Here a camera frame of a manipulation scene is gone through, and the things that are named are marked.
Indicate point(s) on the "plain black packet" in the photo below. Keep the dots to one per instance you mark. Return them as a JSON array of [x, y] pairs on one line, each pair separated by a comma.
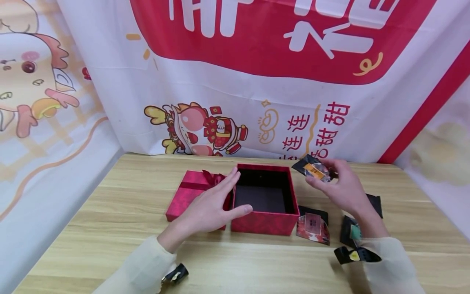
[[375, 204]]

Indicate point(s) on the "red box lid with bow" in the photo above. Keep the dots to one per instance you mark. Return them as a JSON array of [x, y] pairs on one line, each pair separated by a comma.
[[185, 196]]

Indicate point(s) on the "black packet with green label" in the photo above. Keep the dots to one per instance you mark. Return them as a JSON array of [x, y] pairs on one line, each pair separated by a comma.
[[350, 232]]

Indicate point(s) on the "black packet with orange label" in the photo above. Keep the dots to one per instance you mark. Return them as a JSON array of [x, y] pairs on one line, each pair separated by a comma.
[[312, 169]]

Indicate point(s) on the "person's right index finger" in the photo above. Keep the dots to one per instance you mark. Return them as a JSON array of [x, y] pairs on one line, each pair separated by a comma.
[[336, 165]]

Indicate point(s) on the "person's left forearm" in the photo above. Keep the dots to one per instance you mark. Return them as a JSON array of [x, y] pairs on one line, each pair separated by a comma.
[[141, 269]]

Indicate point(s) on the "person's left thumb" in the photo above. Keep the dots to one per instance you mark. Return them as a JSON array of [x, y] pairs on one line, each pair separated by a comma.
[[240, 210]]

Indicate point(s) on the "red gift box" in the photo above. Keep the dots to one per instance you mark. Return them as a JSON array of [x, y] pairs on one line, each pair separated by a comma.
[[264, 222]]

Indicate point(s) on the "person's left hand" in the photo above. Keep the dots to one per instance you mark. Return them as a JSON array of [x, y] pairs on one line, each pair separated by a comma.
[[205, 212]]

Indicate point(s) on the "person's right thumb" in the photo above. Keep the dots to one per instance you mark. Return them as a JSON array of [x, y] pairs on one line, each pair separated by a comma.
[[318, 185]]

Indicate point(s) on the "person's right hand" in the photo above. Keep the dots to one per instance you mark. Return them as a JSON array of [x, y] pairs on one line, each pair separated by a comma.
[[347, 192]]

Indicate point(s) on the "person's right forearm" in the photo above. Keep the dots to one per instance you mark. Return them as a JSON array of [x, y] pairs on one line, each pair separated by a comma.
[[385, 265]]

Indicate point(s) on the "black packet with red label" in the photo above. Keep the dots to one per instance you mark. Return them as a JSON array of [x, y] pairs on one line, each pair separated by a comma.
[[312, 226]]

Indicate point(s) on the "black packet with yellow label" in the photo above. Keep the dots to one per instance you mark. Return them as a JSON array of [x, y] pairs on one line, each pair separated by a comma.
[[353, 256]]

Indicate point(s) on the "person's left index finger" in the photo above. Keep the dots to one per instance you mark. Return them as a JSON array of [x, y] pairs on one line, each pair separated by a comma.
[[228, 180]]

